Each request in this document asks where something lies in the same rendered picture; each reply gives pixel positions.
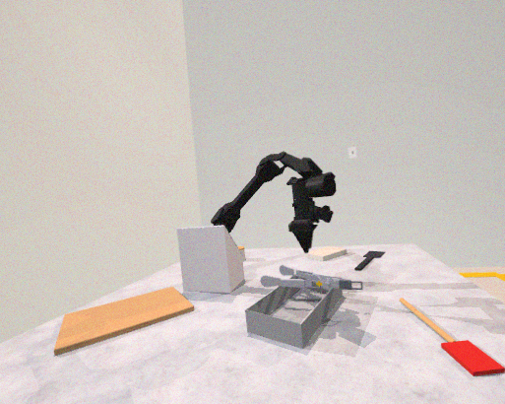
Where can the red spatula with wooden handle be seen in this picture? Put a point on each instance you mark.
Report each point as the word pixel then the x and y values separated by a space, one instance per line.
pixel 467 354

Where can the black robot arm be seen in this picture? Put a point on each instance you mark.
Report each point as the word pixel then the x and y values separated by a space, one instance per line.
pixel 313 183

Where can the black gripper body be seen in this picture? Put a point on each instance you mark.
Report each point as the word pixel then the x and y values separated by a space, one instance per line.
pixel 300 222

